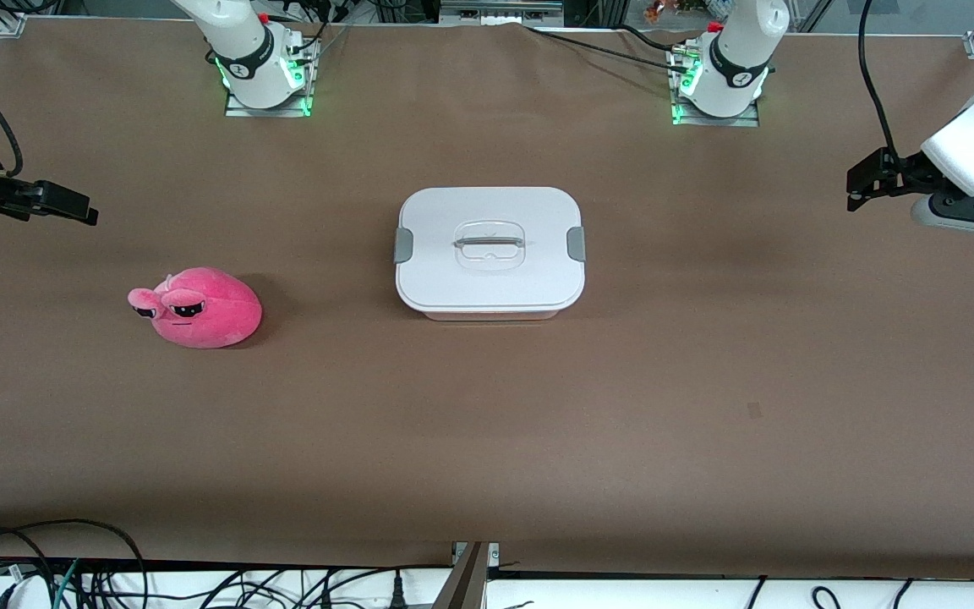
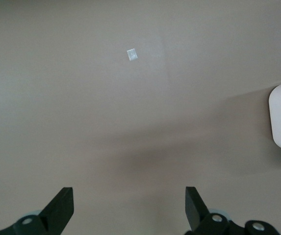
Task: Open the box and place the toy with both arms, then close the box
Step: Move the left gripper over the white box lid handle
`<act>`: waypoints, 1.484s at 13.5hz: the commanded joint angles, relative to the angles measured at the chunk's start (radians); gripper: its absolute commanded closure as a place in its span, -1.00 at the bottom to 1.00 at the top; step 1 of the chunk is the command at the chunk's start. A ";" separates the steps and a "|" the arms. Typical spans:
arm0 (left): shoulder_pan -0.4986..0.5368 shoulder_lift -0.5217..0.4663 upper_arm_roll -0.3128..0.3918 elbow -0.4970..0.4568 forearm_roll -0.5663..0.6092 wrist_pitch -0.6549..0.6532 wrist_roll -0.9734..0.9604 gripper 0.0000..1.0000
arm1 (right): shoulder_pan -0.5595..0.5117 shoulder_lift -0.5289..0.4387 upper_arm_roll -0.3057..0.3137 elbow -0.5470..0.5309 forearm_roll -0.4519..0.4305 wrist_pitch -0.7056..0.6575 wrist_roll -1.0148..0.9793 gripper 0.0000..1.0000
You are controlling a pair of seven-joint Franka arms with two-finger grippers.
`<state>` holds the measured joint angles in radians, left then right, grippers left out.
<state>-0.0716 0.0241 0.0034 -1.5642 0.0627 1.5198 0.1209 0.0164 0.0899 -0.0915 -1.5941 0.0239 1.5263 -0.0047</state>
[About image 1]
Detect small black cable loop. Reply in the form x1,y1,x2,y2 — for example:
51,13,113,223
0,529,57,609

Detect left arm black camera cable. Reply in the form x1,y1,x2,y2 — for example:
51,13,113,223
856,0,906,166

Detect pink plush toy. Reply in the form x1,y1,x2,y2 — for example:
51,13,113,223
127,266,264,349

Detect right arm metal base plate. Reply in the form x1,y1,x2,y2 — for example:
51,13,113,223
223,34,316,118

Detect white lower shelf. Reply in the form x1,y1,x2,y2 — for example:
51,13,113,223
0,568,974,609

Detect pink plastic box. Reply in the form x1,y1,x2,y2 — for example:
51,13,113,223
419,306,562,322

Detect long black cable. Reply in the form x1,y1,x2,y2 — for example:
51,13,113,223
523,24,682,70

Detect white box lid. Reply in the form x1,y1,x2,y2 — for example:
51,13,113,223
394,186,587,315

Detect large black cable loop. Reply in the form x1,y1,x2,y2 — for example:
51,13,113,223
0,518,150,609

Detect thin black cable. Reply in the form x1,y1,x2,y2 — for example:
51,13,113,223
200,562,454,609

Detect aluminium profile post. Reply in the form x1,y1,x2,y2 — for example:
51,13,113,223
432,541,501,609

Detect short black cable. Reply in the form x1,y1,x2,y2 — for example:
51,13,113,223
618,24,687,52

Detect colourful background toys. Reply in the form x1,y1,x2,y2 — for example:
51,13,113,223
643,0,708,22

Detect grey metal box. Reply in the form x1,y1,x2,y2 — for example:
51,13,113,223
439,0,566,26

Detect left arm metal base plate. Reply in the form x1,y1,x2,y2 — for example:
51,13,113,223
670,41,761,129

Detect green cable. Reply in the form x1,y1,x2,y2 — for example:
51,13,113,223
52,558,82,609

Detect brown table mat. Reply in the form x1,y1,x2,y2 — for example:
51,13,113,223
0,17,974,582

